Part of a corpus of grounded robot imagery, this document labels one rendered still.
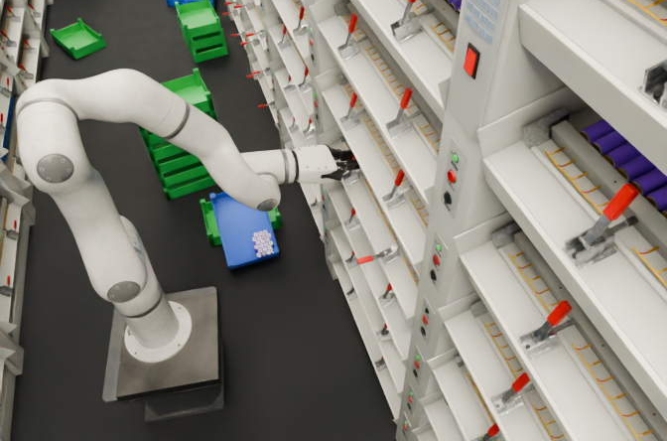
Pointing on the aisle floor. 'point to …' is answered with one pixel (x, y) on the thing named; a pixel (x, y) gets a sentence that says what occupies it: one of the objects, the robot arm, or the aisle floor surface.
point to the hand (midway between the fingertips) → (350, 160)
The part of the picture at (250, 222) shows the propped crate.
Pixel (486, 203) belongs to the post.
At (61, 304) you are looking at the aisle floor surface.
